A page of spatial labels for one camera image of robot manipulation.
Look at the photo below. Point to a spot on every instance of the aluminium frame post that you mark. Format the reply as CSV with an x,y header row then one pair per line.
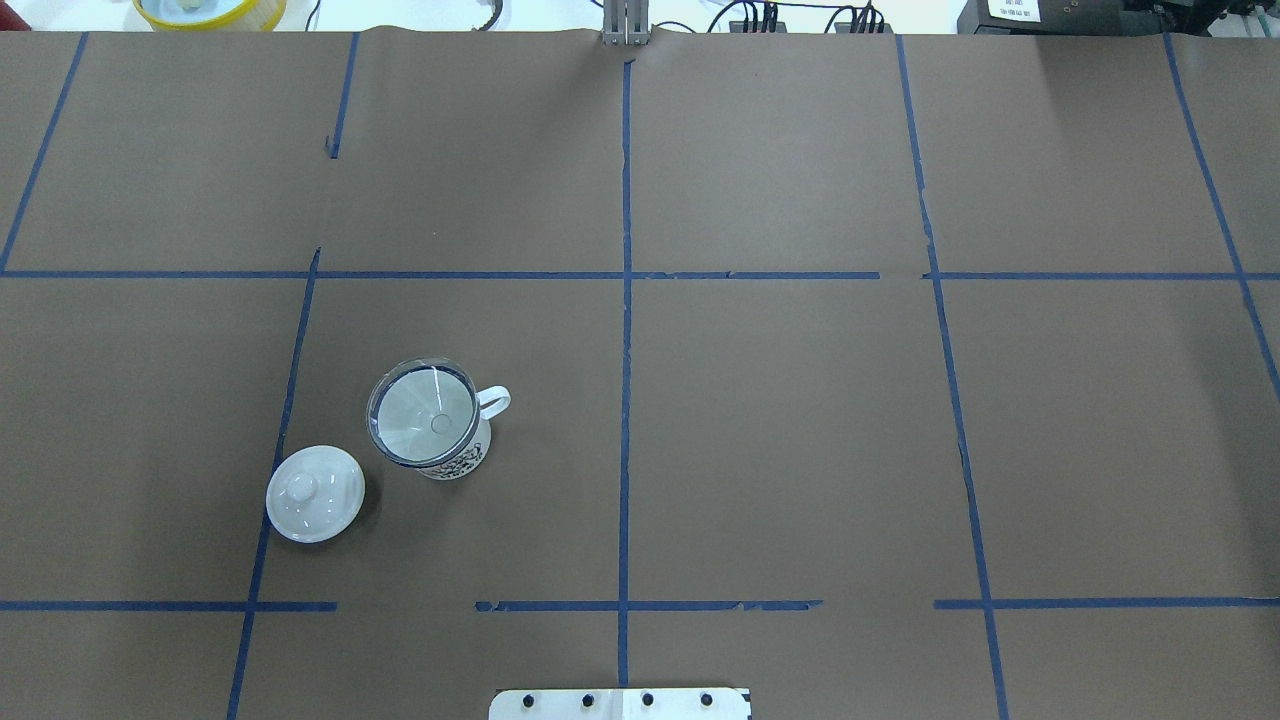
x,y
625,22

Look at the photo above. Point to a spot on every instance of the white camera stand base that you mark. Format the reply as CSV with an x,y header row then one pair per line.
x,y
623,703

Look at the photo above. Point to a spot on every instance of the brown paper table cover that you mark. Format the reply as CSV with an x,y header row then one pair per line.
x,y
914,377

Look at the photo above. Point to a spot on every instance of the white enamel mug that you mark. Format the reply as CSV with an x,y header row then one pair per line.
x,y
490,403

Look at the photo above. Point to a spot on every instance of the yellow tape roll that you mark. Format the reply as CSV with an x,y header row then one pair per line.
x,y
211,16

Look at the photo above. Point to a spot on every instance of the black device with label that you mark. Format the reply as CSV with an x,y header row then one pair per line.
x,y
1056,18

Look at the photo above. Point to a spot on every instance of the clear plastic funnel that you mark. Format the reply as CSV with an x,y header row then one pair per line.
x,y
423,412

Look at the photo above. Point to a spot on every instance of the white ceramic lid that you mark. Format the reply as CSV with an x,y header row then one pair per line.
x,y
315,494

